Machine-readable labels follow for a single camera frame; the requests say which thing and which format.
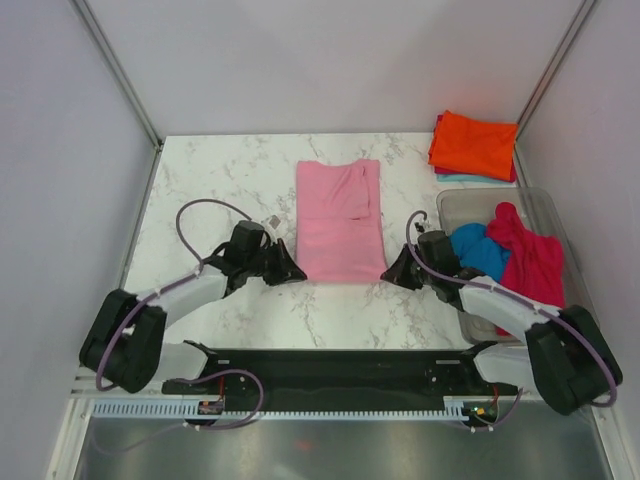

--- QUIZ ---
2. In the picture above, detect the aluminium front frame rail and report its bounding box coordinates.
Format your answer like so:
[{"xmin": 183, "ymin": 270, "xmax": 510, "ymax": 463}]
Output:
[{"xmin": 70, "ymin": 366, "xmax": 101, "ymax": 398}]

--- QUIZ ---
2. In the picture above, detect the left aluminium frame post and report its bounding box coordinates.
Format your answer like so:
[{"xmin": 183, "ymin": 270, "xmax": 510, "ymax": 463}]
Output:
[{"xmin": 69, "ymin": 0, "xmax": 164, "ymax": 151}]

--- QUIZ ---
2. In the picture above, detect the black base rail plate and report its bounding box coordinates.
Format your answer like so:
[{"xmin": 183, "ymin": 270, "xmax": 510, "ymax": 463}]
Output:
[{"xmin": 162, "ymin": 349, "xmax": 517, "ymax": 411}]

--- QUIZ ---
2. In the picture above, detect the crimson crumpled t shirt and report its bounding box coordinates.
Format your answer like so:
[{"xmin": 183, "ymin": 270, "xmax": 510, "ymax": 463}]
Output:
[{"xmin": 486, "ymin": 202, "xmax": 566, "ymax": 308}]

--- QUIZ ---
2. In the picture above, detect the clear plastic bin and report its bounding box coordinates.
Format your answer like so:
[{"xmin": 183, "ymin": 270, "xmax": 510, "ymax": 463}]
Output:
[{"xmin": 434, "ymin": 185, "xmax": 601, "ymax": 347}]

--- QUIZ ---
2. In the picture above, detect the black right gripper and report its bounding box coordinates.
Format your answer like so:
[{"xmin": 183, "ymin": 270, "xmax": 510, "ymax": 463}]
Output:
[{"xmin": 381, "ymin": 243, "xmax": 437, "ymax": 291}]

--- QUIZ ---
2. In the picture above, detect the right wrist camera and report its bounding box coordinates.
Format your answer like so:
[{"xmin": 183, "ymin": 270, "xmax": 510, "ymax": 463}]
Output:
[{"xmin": 414, "ymin": 222, "xmax": 458, "ymax": 270}]

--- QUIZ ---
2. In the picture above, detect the white slotted cable duct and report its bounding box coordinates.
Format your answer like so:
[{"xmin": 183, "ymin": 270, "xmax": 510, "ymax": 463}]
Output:
[{"xmin": 91, "ymin": 397, "xmax": 478, "ymax": 422}]

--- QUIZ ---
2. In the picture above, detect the right aluminium frame post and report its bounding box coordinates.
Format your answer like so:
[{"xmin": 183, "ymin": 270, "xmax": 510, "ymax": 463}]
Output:
[{"xmin": 516, "ymin": 0, "xmax": 600, "ymax": 139}]

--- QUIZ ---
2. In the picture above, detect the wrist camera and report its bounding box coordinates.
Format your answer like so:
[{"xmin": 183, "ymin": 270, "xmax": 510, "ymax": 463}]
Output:
[
  {"xmin": 414, "ymin": 222, "xmax": 458, "ymax": 270},
  {"xmin": 230, "ymin": 220, "xmax": 276, "ymax": 253}
]

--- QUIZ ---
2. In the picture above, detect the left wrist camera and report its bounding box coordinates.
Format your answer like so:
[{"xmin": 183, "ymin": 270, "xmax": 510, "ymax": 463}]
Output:
[{"xmin": 230, "ymin": 220, "xmax": 276, "ymax": 253}]

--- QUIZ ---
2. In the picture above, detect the pink t shirt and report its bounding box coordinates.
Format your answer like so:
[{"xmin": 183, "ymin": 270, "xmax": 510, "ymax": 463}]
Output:
[{"xmin": 296, "ymin": 159, "xmax": 387, "ymax": 284}]

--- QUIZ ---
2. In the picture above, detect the blue crumpled t shirt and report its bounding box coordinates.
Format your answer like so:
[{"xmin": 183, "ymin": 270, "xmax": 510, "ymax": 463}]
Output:
[{"xmin": 449, "ymin": 223, "xmax": 511, "ymax": 282}]

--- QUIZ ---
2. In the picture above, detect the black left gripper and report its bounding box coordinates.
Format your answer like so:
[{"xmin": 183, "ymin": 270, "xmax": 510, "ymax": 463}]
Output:
[{"xmin": 245, "ymin": 239, "xmax": 306, "ymax": 287}]

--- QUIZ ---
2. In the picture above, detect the orange folded t shirt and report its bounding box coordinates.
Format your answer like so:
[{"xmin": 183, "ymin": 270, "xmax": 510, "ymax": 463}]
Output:
[{"xmin": 427, "ymin": 111, "xmax": 519, "ymax": 183}]

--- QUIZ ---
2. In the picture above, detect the teal folded t shirt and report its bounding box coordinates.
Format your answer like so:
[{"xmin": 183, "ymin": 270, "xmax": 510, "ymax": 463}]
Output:
[{"xmin": 436, "ymin": 174, "xmax": 500, "ymax": 184}]

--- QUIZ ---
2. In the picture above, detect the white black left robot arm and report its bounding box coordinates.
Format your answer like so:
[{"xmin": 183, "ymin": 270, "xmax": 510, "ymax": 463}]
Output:
[{"xmin": 79, "ymin": 239, "xmax": 307, "ymax": 393}]

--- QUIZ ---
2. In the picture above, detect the aluminium frame post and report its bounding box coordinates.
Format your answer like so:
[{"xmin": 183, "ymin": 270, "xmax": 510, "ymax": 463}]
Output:
[
  {"xmin": 69, "ymin": 0, "xmax": 164, "ymax": 151},
  {"xmin": 516, "ymin": 0, "xmax": 600, "ymax": 139}
]

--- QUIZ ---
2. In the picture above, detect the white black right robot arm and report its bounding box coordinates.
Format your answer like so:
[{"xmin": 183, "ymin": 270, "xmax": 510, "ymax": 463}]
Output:
[{"xmin": 381, "ymin": 244, "xmax": 621, "ymax": 415}]

